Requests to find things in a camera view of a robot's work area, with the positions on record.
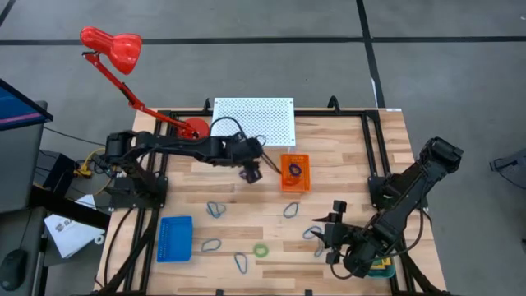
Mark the black computer mouse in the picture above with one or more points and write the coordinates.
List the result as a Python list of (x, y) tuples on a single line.
[(12, 269)]

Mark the grey cabinet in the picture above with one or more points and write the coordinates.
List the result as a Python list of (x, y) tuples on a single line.
[(20, 164)]

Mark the blue rubber band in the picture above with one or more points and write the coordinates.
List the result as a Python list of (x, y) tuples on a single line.
[(236, 261), (284, 212), (208, 209), (306, 234), (202, 246)]

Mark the red desk lamp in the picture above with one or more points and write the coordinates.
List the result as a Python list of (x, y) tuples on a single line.
[(119, 49)]

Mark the blue plastic basket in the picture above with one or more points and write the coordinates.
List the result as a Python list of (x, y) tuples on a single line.
[(174, 238)]

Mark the white perforated metal riser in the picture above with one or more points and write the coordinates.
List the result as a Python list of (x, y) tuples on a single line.
[(271, 119)]

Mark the orange plastic basket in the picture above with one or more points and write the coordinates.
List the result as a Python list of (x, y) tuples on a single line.
[(283, 181)]

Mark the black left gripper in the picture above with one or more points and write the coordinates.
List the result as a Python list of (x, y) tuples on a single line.
[(246, 150)]

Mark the computer monitor blue screen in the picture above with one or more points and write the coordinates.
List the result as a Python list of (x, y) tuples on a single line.
[(16, 109)]

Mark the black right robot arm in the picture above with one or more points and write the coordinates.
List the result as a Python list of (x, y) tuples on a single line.
[(411, 185)]

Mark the white tape roll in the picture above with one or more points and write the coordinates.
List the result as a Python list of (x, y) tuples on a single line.
[(98, 239)]

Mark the white paper sheet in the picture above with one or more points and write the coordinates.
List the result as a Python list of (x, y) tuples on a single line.
[(70, 236)]

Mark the grey chair base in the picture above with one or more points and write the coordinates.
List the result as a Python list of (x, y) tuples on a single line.
[(509, 168)]

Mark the teal plastic tray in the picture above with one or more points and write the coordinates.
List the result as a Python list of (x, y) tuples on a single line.
[(382, 273)]

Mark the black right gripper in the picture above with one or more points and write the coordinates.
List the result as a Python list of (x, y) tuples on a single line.
[(345, 240)]

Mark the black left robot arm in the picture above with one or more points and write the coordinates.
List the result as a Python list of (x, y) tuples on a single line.
[(185, 146)]

